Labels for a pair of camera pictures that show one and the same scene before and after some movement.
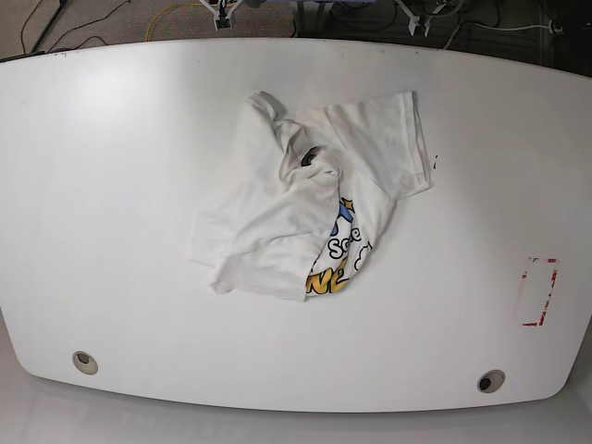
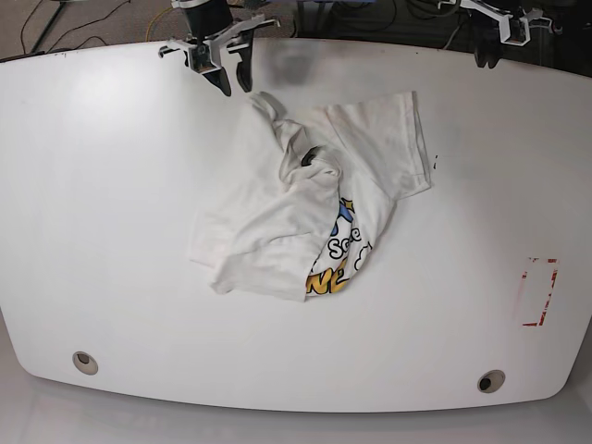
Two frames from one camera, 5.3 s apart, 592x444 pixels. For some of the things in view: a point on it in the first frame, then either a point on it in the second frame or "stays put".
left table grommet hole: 84,363 stays put
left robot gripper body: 417,20 to 487,45
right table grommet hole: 490,381 stays put
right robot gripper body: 221,16 to 207,55
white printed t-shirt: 294,206 stays put
